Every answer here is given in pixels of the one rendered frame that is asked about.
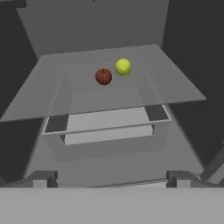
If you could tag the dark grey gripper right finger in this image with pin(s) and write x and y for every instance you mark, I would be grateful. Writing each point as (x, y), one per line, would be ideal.
(180, 178)

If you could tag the translucent fridge drawer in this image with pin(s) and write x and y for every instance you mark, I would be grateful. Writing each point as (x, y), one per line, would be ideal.
(108, 128)

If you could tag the translucent glass fridge shelf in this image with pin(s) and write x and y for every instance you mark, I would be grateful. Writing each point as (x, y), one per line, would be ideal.
(73, 93)

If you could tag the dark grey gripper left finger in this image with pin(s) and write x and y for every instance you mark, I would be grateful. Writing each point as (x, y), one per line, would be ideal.
(43, 178)

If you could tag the grey fridge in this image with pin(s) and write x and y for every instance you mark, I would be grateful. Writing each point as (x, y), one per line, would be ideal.
(96, 26)

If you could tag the red apple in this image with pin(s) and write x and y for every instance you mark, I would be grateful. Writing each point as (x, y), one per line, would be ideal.
(103, 76)

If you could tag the yellow-green pear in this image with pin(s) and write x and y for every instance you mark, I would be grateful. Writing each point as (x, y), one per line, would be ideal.
(122, 66)

